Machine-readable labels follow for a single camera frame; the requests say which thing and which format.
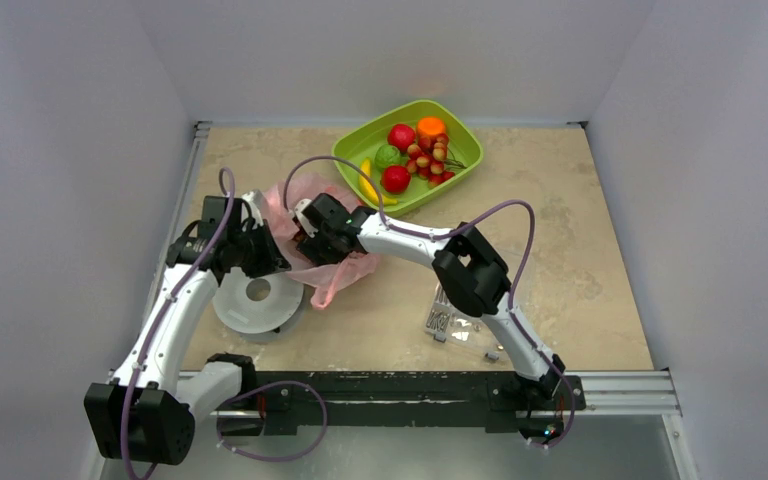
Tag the orange fake tangerine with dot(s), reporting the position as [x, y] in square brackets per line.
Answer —
[430, 126]

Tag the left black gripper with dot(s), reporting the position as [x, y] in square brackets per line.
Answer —
[272, 259]

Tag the fake lychee bunch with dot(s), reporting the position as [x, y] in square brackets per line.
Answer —
[430, 160]

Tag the white filament spool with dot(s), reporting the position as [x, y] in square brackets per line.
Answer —
[261, 309]

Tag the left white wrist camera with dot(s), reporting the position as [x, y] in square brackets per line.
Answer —
[254, 207]

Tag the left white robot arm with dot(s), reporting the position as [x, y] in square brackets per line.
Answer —
[144, 412]

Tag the red fake apple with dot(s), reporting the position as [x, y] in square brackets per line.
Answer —
[401, 136]

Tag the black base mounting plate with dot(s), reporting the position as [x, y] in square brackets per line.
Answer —
[493, 401]

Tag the pink plastic bag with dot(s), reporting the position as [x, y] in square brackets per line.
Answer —
[326, 280]

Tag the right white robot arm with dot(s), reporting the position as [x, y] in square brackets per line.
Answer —
[473, 275]

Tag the clear plastic screw box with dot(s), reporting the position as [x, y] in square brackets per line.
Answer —
[447, 325]

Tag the yellow fake banana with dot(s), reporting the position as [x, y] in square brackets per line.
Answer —
[368, 190]

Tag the red fake pomegranate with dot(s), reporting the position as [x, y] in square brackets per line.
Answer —
[395, 179]

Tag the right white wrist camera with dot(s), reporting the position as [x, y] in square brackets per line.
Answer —
[301, 219]

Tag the aluminium frame rail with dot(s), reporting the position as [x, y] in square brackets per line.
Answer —
[606, 393]

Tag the green fake custard apple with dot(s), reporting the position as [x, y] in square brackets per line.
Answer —
[387, 155]

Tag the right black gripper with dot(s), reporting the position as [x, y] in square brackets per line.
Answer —
[311, 242]

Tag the green plastic tray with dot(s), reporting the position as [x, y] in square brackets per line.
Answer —
[363, 142]

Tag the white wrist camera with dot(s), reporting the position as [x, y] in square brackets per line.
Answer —
[301, 219]
[254, 207]

